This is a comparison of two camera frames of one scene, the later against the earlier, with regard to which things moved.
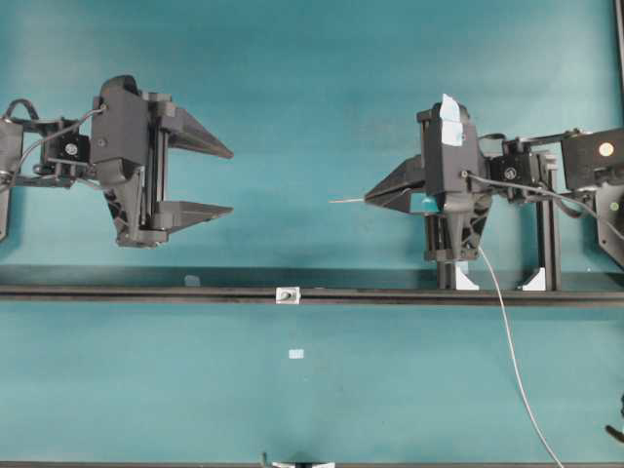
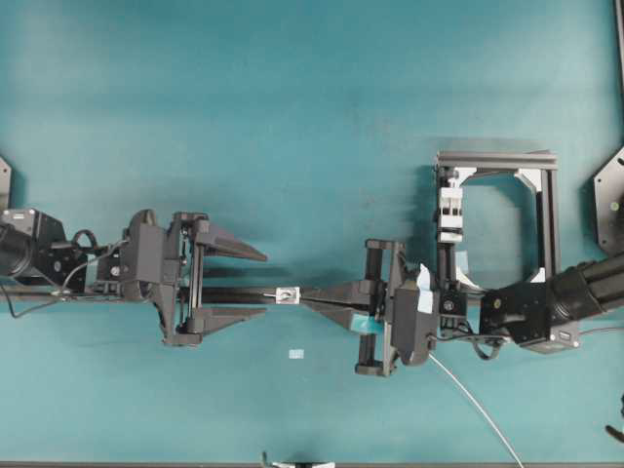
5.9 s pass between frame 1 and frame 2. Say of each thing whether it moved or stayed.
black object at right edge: stayed
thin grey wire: moved
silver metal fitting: stayed
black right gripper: moved
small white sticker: stayed
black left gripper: moved
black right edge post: stayed
